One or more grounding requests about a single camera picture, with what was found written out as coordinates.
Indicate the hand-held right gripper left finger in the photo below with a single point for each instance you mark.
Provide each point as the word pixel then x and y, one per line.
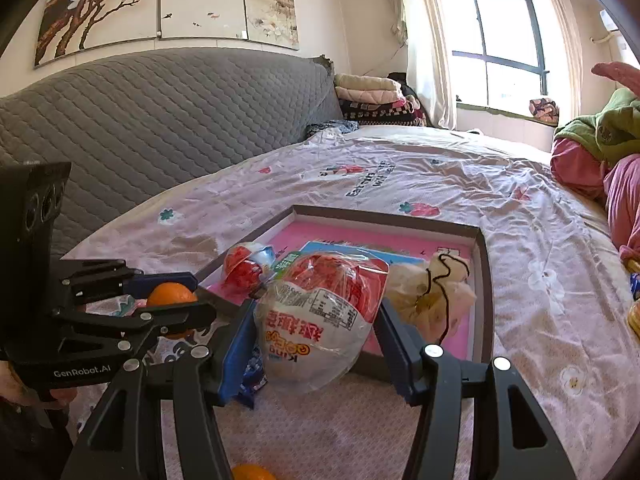
pixel 235 355

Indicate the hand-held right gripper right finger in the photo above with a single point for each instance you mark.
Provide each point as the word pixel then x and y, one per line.
pixel 395 355

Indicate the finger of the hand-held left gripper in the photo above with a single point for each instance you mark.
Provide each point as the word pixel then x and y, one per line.
pixel 165 282
pixel 180 316

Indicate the orange fruit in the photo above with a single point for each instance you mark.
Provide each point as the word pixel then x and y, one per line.
pixel 170 296
pixel 252 473

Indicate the red and white snack bag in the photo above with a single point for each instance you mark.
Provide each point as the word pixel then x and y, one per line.
pixel 310 340

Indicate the red fruit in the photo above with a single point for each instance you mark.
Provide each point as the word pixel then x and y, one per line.
pixel 242 267

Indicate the person's left hand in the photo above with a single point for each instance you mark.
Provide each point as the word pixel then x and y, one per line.
pixel 35 396

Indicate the blue snack packet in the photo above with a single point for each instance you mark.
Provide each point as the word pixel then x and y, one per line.
pixel 635 286
pixel 252 385

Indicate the grey quilted headboard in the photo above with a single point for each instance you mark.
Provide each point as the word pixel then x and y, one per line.
pixel 150 125

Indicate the strawberry print bedsheet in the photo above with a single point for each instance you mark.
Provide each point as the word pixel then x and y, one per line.
pixel 525 220

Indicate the dark patterned cloth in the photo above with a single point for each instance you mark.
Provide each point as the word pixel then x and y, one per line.
pixel 330 126

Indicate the dark checkered folded blanket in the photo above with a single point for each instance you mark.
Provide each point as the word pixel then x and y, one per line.
pixel 380 114

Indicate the yellow patterned pouch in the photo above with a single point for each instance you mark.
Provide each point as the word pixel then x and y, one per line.
pixel 635 317

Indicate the window sill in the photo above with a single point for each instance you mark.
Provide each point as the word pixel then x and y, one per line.
pixel 500 127

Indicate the pink folded blanket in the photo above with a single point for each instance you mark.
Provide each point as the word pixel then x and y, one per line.
pixel 370 96

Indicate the cream folded blanket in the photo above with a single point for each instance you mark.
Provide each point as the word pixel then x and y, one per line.
pixel 365 82

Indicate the pink garment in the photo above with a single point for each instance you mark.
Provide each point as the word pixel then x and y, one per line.
pixel 620 195

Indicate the patterned bag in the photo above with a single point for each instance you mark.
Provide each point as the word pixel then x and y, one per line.
pixel 544 110

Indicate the green garment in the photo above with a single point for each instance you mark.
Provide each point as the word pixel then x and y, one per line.
pixel 600 132

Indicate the white curtain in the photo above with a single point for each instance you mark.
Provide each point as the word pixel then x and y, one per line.
pixel 425 45
pixel 562 50

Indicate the dark framed window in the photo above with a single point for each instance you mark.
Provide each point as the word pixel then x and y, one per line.
pixel 505 45

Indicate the dusty pink padded cover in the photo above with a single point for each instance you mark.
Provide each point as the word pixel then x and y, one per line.
pixel 620 76

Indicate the white air conditioner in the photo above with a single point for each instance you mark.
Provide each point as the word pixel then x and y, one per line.
pixel 611 22

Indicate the floral wall painting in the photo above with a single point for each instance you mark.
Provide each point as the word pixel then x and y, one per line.
pixel 125 5

